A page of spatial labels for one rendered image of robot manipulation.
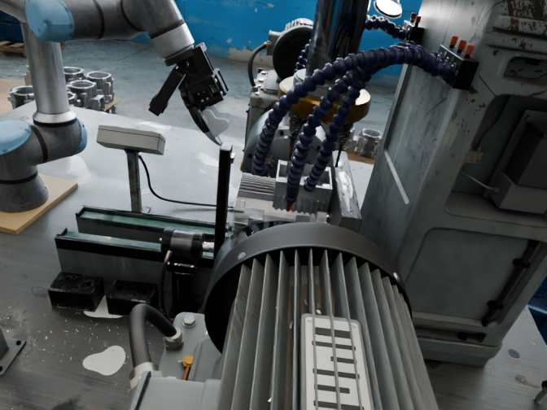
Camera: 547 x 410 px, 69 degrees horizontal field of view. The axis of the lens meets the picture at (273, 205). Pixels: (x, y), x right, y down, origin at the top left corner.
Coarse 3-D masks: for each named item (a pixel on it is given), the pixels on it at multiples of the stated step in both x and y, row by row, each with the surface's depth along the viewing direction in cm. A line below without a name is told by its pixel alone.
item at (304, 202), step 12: (288, 168) 92; (276, 180) 83; (300, 180) 88; (324, 180) 91; (276, 192) 84; (300, 192) 84; (312, 192) 83; (324, 192) 83; (276, 204) 85; (300, 204) 85; (312, 204) 85; (324, 204) 84
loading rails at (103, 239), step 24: (96, 216) 102; (120, 216) 103; (144, 216) 103; (168, 216) 104; (72, 240) 92; (96, 240) 94; (120, 240) 95; (144, 240) 104; (72, 264) 96; (96, 264) 95; (120, 264) 95; (144, 264) 95; (168, 288) 98
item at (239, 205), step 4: (244, 172) 95; (236, 200) 84; (240, 200) 85; (236, 204) 84; (240, 204) 84; (244, 204) 84; (236, 208) 84; (240, 208) 84; (244, 208) 86; (240, 212) 86; (320, 212) 85; (324, 212) 85; (316, 216) 86; (320, 216) 84; (324, 216) 84; (316, 220) 84; (320, 220) 84; (324, 220) 84
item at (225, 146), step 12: (228, 144) 70; (228, 156) 69; (228, 168) 70; (228, 180) 72; (228, 192) 75; (216, 216) 76; (216, 228) 78; (228, 228) 78; (216, 240) 79; (216, 252) 81
